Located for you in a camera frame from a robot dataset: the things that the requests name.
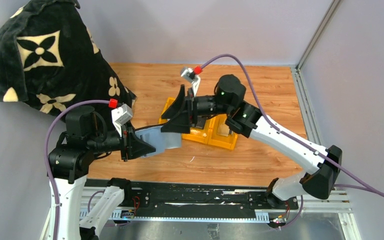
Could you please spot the aluminium frame post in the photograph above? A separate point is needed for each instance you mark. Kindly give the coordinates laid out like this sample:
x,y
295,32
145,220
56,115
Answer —
x,y
327,17

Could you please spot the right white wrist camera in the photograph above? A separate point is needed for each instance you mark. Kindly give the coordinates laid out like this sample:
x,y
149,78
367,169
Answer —
x,y
192,77

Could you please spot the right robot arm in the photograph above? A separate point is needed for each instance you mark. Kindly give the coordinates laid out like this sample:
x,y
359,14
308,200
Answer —
x,y
320,164

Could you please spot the beige cards in right bin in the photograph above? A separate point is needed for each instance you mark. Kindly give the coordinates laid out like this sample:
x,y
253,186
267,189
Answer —
x,y
224,130

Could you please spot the black wallet in middle bin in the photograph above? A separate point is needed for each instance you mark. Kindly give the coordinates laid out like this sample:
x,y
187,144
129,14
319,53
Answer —
x,y
200,124

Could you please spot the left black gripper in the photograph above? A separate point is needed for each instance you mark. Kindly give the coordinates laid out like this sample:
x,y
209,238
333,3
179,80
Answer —
x,y
135,146

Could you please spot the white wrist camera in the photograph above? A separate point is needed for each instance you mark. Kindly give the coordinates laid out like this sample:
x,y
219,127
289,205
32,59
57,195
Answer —
x,y
192,77
120,116

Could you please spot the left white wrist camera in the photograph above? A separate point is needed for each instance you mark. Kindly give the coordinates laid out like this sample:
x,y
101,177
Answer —
x,y
120,116

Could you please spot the black floral blanket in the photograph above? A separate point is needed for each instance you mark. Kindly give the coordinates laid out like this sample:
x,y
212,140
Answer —
x,y
49,61

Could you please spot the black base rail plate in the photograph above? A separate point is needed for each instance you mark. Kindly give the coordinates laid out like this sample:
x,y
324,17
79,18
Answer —
x,y
201,201

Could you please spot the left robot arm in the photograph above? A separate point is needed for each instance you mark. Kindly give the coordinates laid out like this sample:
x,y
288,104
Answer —
x,y
68,167

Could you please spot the yellow three-compartment bin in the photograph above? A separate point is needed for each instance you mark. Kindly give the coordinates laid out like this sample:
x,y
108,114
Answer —
x,y
208,132

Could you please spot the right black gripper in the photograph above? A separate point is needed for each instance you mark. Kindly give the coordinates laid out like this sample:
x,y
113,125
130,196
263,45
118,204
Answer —
x,y
184,111

